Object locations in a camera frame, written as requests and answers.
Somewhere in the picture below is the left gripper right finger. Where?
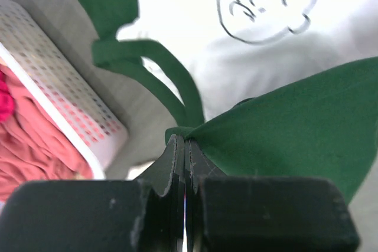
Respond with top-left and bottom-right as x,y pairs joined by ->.
185,140 -> 360,251

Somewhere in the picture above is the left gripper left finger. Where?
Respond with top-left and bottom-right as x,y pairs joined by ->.
1,135 -> 185,251

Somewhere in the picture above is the white and green t-shirt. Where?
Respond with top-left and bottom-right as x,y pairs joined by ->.
78,0 -> 377,201

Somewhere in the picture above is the salmon pink t-shirt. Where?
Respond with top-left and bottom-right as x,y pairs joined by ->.
1,66 -> 93,202

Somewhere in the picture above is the magenta t-shirt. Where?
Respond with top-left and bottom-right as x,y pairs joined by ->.
0,71 -> 15,123

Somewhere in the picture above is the left grey plastic bin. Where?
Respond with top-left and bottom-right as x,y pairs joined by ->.
1,0 -> 128,179

